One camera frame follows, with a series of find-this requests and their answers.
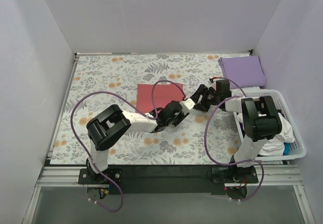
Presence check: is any floral patterned table mat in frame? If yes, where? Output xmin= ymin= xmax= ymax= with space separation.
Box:
xmin=50 ymin=53 xmax=241 ymax=165

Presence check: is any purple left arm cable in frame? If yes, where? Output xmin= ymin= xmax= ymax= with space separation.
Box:
xmin=70 ymin=80 xmax=186 ymax=212

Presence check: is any white t shirt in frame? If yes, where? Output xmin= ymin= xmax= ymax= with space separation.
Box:
xmin=236 ymin=113 xmax=296 ymax=157

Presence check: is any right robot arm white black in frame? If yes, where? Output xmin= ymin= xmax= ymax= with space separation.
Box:
xmin=191 ymin=77 xmax=282 ymax=184

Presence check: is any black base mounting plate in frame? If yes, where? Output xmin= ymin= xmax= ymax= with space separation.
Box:
xmin=78 ymin=165 xmax=260 ymax=195

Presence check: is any blue t shirt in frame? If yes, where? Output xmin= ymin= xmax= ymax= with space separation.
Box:
xmin=283 ymin=142 xmax=290 ymax=156

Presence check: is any white plastic laundry basket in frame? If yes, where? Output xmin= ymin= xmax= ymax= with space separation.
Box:
xmin=245 ymin=89 xmax=306 ymax=161

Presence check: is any aluminium frame rail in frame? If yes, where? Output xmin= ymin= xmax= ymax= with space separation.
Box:
xmin=23 ymin=164 xmax=314 ymax=223

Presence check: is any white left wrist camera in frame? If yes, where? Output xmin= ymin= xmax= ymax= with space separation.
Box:
xmin=180 ymin=98 xmax=195 ymax=112

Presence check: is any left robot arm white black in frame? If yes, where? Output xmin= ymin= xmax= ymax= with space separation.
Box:
xmin=86 ymin=99 xmax=195 ymax=184

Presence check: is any folded purple t shirt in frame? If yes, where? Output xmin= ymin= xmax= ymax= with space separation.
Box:
xmin=218 ymin=55 xmax=266 ymax=88

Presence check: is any red t shirt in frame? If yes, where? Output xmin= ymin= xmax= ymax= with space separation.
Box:
xmin=136 ymin=84 xmax=184 ymax=113

